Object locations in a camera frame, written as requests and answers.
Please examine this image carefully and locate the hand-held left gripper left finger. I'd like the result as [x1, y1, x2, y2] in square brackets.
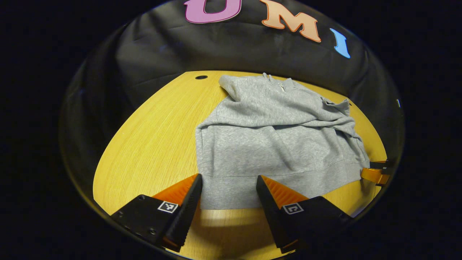
[110, 173, 203, 252]

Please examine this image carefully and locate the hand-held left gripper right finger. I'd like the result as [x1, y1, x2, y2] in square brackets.
[256, 175, 354, 254]

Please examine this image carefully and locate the grey sweatshirt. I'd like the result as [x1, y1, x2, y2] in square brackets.
[195, 73, 370, 211]

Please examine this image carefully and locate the black backdrop cloth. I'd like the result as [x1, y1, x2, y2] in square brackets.
[60, 0, 405, 217]

